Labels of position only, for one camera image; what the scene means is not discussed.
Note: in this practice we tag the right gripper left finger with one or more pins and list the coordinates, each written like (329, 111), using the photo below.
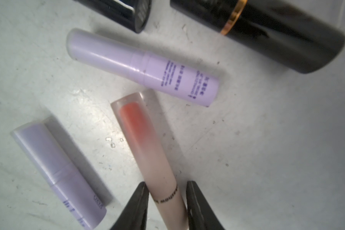
(134, 215)

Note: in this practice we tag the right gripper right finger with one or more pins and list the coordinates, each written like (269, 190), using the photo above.
(200, 214)

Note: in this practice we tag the pink translucent lipstick tube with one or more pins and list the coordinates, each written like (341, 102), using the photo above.
(134, 120)

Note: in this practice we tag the lilac lipstick tube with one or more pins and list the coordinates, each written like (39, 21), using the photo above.
(60, 173)
(142, 67)

